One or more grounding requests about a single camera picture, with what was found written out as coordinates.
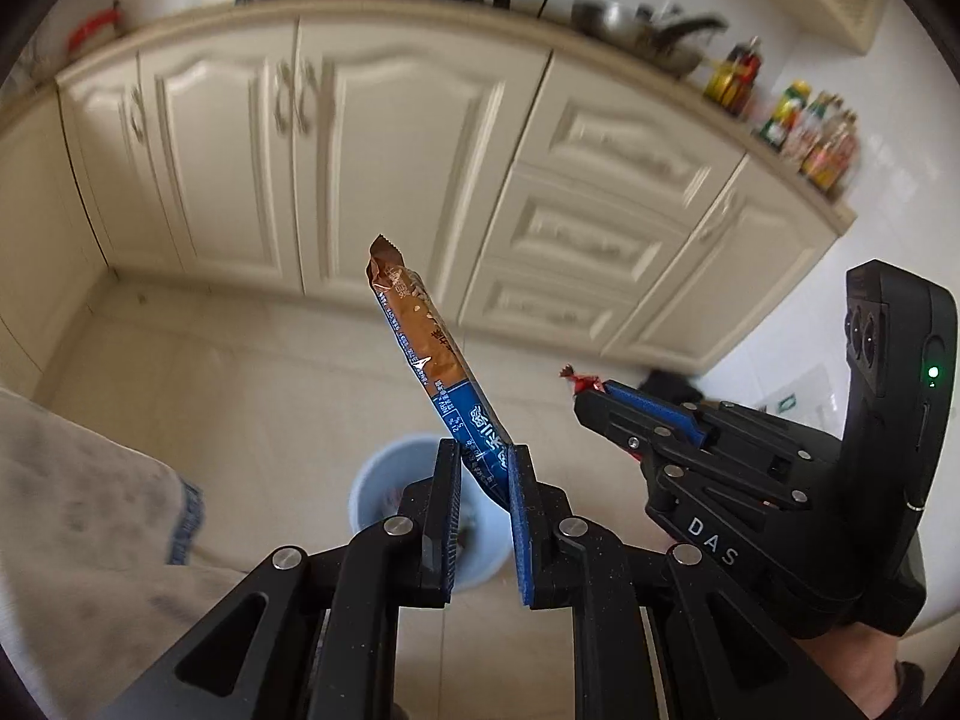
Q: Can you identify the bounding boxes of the small red candy wrapper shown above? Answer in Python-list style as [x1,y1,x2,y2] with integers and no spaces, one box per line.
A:
[560,364,605,395]

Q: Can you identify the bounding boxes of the brown blue snack wrapper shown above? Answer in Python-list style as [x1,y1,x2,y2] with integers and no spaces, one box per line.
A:
[366,236,512,509]

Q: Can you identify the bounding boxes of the light blue trash bin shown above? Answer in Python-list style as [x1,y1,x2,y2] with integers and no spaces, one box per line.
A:
[347,434,512,592]

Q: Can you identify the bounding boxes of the person's right hand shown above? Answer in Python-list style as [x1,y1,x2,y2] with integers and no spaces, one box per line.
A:
[796,622,924,718]

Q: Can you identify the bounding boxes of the black cloth on floor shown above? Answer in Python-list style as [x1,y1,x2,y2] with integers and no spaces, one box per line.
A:
[640,369,703,406]

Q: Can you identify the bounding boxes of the cream lower cabinets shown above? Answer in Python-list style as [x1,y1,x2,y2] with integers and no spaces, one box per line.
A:
[2,0,854,395]

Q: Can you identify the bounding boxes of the blue floral white tablecloth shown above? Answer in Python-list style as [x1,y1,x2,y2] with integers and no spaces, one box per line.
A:
[2,392,244,718]

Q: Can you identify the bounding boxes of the condiment bottles on counter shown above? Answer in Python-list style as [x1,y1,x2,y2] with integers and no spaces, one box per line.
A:
[703,37,862,203]

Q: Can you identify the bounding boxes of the red lidded container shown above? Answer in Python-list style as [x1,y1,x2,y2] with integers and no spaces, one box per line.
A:
[67,0,124,60]

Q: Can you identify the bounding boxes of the steel pan with handle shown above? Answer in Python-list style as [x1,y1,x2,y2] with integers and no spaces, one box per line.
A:
[569,0,729,80]

